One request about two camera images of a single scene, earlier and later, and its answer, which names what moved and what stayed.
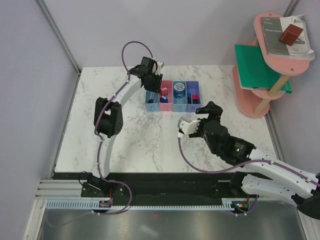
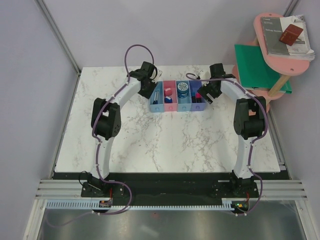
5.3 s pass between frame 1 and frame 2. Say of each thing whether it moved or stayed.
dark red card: stayed
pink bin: moved
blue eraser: moved
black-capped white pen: moved
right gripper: moved
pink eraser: moved
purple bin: moved
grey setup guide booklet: stayed
